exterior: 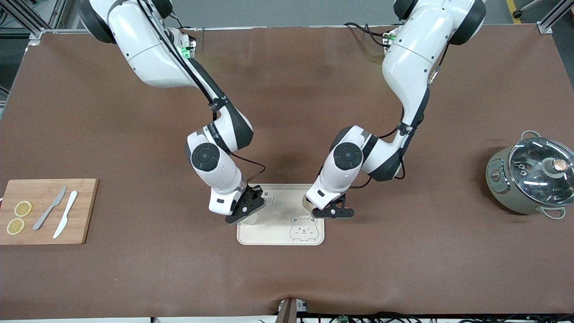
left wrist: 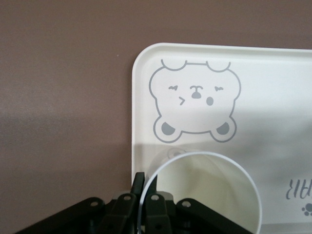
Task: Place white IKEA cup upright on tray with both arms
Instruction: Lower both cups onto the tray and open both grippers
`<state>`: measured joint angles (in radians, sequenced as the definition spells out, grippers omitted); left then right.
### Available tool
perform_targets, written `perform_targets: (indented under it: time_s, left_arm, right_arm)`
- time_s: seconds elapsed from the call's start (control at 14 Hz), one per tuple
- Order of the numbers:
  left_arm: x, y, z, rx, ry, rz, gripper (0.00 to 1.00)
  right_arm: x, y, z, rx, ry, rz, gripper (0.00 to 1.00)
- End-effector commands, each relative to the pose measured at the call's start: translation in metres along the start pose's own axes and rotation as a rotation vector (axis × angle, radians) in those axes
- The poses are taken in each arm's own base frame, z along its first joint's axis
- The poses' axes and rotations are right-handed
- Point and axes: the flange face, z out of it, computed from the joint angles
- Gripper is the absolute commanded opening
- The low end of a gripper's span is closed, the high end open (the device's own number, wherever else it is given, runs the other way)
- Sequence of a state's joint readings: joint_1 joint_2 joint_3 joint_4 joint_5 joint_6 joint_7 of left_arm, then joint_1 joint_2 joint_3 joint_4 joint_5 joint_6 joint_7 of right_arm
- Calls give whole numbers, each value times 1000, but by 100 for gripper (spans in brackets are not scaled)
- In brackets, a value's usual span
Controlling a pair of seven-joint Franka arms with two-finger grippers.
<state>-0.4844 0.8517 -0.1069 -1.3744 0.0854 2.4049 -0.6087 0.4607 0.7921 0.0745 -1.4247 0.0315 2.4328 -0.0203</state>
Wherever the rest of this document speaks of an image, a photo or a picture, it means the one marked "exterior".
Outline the cream bear print tray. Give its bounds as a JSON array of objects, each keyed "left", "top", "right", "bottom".
[{"left": 236, "top": 183, "right": 325, "bottom": 246}]

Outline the brown table mat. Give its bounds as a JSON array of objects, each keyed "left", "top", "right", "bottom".
[{"left": 0, "top": 25, "right": 574, "bottom": 320}]

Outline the bamboo cutting board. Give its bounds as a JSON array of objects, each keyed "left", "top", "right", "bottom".
[{"left": 0, "top": 179, "right": 99, "bottom": 245}]

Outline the white plastic knife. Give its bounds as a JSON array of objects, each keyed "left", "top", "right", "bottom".
[{"left": 53, "top": 191, "right": 78, "bottom": 239}]

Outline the grey plastic knife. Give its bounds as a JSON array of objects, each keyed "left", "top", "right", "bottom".
[{"left": 32, "top": 186, "right": 67, "bottom": 231}]

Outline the grey green electric pot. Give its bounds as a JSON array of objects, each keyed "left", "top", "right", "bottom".
[{"left": 486, "top": 130, "right": 574, "bottom": 220}]

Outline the glass pot lid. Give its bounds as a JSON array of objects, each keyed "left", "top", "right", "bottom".
[{"left": 509, "top": 138, "right": 574, "bottom": 208}]

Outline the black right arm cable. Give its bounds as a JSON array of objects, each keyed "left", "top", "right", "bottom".
[{"left": 135, "top": 0, "right": 266, "bottom": 187}]

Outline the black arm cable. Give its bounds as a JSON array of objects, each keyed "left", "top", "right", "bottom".
[
  {"left": 135, "top": 0, "right": 266, "bottom": 187},
  {"left": 348, "top": 43, "right": 449, "bottom": 189}
]

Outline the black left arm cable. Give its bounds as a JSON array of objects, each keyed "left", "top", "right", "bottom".
[{"left": 348, "top": 43, "right": 449, "bottom": 189}]

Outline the grey table edge bracket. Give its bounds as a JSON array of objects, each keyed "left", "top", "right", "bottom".
[{"left": 276, "top": 297, "right": 308, "bottom": 323}]

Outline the black base cable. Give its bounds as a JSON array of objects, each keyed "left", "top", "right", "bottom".
[{"left": 344, "top": 22, "right": 391, "bottom": 48}]

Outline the aluminium frame extrusion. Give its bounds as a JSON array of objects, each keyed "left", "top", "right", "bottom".
[
  {"left": 0, "top": 0, "right": 68, "bottom": 41},
  {"left": 536, "top": 0, "right": 574, "bottom": 34}
]

